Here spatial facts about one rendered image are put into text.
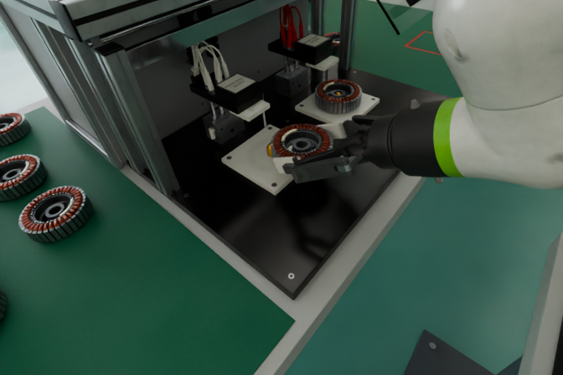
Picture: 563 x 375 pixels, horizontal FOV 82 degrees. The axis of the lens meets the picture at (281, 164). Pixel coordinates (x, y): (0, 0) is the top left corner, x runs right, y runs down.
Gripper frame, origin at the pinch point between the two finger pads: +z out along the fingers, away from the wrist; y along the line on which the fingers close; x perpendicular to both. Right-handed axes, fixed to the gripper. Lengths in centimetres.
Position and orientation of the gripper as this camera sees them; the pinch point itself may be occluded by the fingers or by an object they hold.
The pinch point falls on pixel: (303, 147)
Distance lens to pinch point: 58.6
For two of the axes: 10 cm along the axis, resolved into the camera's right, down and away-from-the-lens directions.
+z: -6.1, 0.0, 7.9
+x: -4.2, -8.5, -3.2
